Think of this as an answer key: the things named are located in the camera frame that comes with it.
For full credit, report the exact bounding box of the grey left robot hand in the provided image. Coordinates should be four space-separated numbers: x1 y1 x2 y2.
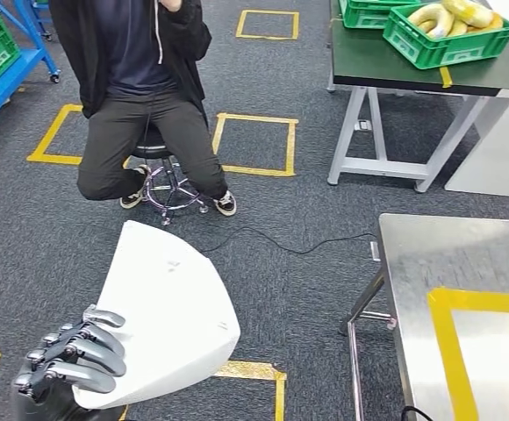
11 304 128 421

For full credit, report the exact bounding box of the white plastic car part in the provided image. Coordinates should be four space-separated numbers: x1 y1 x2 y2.
72 219 241 410

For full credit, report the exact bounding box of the blue metal shelf rack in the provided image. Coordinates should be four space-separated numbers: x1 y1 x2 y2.
0 0 61 140

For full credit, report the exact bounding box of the stainless steel workbench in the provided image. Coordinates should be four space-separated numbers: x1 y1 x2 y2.
338 213 509 421

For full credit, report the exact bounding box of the yellow workbench tape outline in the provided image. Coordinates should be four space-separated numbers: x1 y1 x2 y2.
427 287 509 421

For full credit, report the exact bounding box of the black round stool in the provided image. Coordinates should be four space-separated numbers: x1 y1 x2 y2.
129 125 209 228

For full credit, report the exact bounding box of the person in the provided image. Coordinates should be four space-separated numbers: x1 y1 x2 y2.
48 0 238 218

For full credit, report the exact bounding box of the green top work table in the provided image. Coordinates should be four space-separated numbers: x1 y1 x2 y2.
327 0 509 194

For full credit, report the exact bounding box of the yellow wrapped coil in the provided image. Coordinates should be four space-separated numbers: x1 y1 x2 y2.
441 0 495 29
467 12 505 34
407 3 456 40

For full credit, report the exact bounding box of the white cabinet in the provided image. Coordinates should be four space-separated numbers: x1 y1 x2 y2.
444 0 509 200

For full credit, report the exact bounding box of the black floor cable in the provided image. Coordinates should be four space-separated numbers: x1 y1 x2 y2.
199 225 378 257

